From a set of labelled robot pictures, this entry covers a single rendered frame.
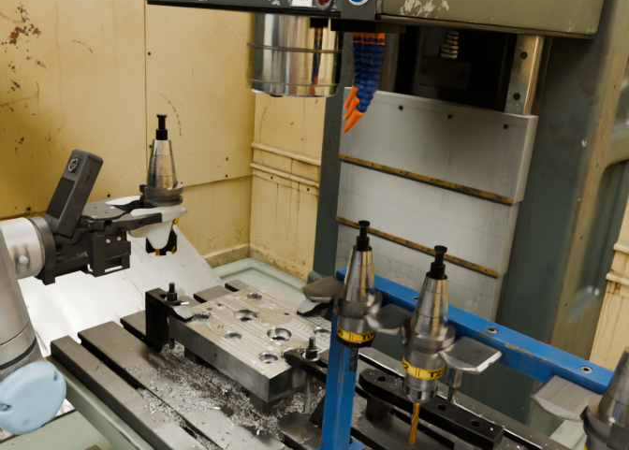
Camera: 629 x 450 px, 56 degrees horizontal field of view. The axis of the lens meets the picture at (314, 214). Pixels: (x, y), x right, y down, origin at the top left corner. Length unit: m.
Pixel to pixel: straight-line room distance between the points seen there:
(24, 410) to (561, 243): 1.01
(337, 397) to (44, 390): 0.43
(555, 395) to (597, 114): 0.70
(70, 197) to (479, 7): 0.57
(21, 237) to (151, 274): 1.20
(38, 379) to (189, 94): 1.56
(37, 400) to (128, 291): 1.21
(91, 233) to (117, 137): 1.20
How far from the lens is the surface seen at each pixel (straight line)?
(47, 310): 1.81
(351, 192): 1.52
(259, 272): 2.40
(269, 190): 2.33
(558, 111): 1.28
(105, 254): 0.84
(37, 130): 1.90
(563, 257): 1.32
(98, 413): 1.20
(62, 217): 0.82
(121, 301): 1.86
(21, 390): 0.69
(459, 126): 1.32
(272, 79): 0.95
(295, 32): 0.94
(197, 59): 2.14
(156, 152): 0.88
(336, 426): 0.97
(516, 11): 0.91
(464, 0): 0.79
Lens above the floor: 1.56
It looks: 18 degrees down
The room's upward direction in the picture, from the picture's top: 4 degrees clockwise
